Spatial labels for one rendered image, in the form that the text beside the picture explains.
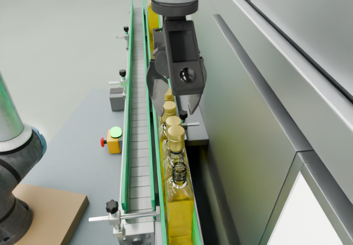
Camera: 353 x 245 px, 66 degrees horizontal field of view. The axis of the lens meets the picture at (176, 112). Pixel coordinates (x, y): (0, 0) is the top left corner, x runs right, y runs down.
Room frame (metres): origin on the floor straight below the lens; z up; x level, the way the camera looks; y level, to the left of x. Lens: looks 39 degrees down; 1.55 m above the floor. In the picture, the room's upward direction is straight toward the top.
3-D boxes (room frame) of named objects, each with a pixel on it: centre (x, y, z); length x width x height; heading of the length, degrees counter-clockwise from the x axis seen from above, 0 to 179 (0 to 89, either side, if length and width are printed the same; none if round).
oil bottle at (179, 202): (0.34, -0.01, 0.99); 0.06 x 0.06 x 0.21; 7
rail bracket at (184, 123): (0.68, -0.04, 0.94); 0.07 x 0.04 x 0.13; 97
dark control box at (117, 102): (1.05, 0.27, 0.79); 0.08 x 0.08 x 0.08; 7
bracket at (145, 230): (0.35, 0.10, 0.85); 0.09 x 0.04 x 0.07; 97
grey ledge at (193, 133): (1.15, -0.02, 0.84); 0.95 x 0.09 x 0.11; 7
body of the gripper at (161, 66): (0.43, 0.00, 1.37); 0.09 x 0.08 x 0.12; 6
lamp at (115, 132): (0.77, 0.24, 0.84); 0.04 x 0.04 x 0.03
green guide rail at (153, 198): (1.25, 0.16, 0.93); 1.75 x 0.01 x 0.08; 7
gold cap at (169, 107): (0.51, 0.02, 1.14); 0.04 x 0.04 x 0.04
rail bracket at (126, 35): (1.39, 0.29, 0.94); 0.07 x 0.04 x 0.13; 97
